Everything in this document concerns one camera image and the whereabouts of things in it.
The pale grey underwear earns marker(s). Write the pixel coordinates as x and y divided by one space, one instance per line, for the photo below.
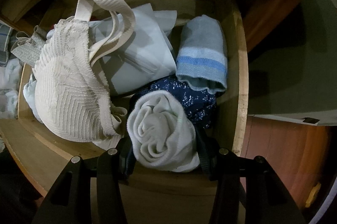
137 50

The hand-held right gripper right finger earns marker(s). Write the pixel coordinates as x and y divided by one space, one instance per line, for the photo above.
203 158

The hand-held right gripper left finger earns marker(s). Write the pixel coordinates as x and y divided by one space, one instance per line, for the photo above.
125 161

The light blue cloth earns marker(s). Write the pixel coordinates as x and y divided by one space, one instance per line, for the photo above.
27 93

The blue striped towel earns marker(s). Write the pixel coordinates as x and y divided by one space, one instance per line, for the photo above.
200 55

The wooden drawer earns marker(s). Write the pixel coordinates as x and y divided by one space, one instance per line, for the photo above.
241 82

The small yellow object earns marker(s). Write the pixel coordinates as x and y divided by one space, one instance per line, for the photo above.
314 191

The navy floral cloth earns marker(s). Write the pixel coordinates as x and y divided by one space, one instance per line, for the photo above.
194 103

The white printed cloth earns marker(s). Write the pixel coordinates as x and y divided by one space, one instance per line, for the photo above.
9 97

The small black block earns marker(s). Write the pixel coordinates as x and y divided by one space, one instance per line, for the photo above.
312 121

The grey plaid blanket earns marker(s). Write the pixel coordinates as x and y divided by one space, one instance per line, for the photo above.
5 37

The grey honeycomb print cloth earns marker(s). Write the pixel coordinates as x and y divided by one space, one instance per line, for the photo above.
29 51

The brown wooden nightstand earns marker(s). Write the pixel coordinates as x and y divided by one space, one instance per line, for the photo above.
276 3

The cream lace bra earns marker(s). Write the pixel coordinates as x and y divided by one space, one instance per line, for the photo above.
65 87

